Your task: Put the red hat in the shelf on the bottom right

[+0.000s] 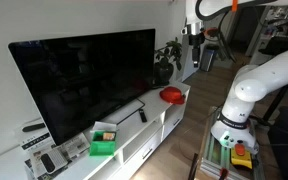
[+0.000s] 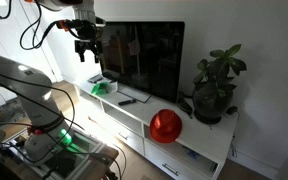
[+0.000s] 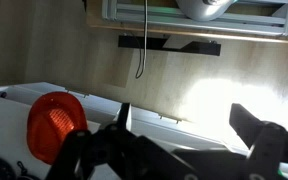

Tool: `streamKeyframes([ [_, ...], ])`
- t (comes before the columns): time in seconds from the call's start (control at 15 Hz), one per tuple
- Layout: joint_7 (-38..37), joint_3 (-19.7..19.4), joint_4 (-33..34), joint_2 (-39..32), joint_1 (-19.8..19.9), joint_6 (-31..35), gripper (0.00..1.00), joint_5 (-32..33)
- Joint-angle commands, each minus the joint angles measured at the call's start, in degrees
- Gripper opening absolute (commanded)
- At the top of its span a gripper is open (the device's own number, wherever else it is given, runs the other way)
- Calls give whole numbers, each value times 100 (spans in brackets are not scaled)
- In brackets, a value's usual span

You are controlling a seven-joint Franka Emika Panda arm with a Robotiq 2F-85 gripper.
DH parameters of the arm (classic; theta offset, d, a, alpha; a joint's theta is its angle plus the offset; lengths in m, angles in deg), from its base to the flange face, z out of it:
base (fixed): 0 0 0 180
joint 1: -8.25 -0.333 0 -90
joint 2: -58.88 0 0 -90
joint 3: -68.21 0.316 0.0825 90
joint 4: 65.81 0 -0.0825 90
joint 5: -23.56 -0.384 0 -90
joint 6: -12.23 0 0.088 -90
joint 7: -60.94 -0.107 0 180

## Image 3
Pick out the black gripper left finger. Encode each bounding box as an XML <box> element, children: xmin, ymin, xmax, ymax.
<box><xmin>116</xmin><ymin>102</ymin><xmax>132</xmax><ymax>132</ymax></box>

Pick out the black cart foot bar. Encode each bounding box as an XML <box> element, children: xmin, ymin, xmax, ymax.
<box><xmin>118</xmin><ymin>34</ymin><xmax>222</xmax><ymax>57</ymax></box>

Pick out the metal drawer handle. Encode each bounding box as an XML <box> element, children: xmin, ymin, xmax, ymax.
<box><xmin>157</xmin><ymin>113</ymin><xmax>182</xmax><ymax>124</ymax></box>
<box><xmin>65</xmin><ymin>89</ymin><xmax>90</xmax><ymax>99</ymax></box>

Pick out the grey hanging cable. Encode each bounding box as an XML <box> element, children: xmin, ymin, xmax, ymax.
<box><xmin>142</xmin><ymin>0</ymin><xmax>149</xmax><ymax>69</ymax></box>

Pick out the white TV cabinet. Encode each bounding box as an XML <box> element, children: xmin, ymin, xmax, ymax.
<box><xmin>0</xmin><ymin>81</ymin><xmax>288</xmax><ymax>180</ymax></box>

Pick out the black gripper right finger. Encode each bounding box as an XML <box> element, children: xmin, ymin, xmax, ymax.
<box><xmin>229</xmin><ymin>102</ymin><xmax>269</xmax><ymax>150</ymax></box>

